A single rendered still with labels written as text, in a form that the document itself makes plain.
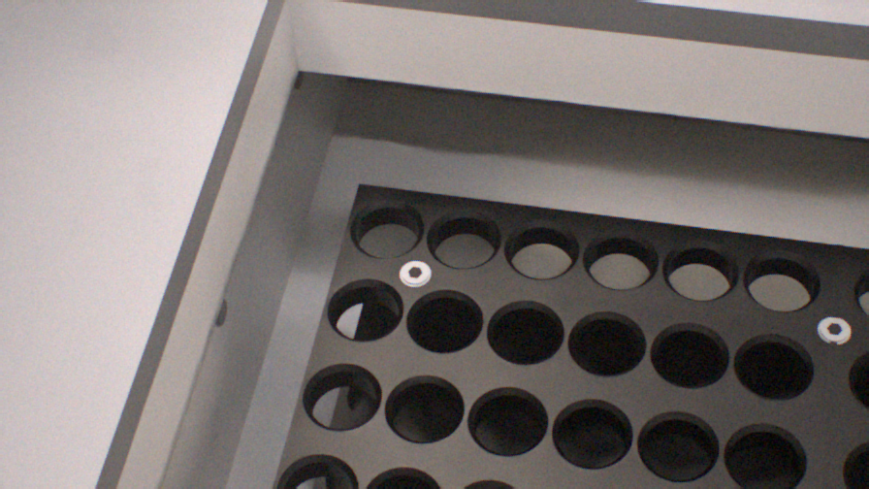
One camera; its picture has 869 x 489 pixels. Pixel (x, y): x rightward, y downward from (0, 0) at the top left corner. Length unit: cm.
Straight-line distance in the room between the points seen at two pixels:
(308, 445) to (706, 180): 15
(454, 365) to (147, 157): 6
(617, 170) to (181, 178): 16
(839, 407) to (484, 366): 6
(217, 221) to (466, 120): 15
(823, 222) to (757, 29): 12
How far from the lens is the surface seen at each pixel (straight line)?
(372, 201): 31
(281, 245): 37
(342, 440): 28
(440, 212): 31
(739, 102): 30
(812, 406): 29
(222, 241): 27
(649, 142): 40
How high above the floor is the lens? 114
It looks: 53 degrees down
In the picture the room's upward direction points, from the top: 4 degrees counter-clockwise
